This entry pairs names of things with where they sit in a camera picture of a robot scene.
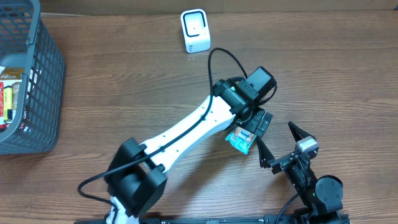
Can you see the teal tissue pack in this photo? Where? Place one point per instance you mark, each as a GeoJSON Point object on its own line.
{"type": "Point", "coordinates": [239, 143]}

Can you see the orange tissue pack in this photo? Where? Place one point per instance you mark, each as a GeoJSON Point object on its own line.
{"type": "Point", "coordinates": [244, 134]}

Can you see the white barcode scanner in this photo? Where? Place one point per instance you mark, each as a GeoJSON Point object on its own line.
{"type": "Point", "coordinates": [196, 31]}

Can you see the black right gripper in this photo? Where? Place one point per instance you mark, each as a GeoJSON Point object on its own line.
{"type": "Point", "coordinates": [267, 158]}

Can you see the yellow highlighter pen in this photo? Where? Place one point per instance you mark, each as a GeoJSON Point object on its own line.
{"type": "Point", "coordinates": [7, 108]}

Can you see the grey plastic mesh basket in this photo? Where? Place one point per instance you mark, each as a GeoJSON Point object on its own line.
{"type": "Point", "coordinates": [27, 44]}

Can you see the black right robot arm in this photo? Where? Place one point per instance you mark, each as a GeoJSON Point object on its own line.
{"type": "Point", "coordinates": [317, 200]}

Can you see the beige brown snack pouch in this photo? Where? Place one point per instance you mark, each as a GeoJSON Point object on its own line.
{"type": "Point", "coordinates": [11, 74]}

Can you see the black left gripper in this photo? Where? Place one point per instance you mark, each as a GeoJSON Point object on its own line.
{"type": "Point", "coordinates": [259, 123]}

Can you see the red snack bar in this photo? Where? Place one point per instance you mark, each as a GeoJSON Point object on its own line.
{"type": "Point", "coordinates": [2, 123]}

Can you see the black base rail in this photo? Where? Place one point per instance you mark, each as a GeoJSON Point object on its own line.
{"type": "Point", "coordinates": [267, 219]}

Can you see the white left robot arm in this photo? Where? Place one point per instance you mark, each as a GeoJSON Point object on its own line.
{"type": "Point", "coordinates": [140, 171]}

